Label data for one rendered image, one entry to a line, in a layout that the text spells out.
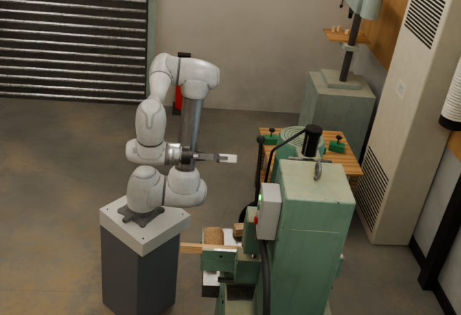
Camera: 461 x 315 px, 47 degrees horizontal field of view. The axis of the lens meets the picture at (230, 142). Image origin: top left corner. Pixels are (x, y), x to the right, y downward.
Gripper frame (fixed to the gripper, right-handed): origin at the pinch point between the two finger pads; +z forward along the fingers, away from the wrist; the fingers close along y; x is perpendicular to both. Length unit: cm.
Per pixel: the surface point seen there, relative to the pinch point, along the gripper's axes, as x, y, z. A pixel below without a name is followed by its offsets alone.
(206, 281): -59, -43, -4
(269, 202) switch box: -12.8, 43.7, 8.9
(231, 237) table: -35.0, -27.4, 4.4
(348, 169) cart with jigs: -1, -148, 92
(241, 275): -44.1, 5.3, 6.2
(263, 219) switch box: -18.7, 39.8, 8.0
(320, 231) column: -21, 42, 26
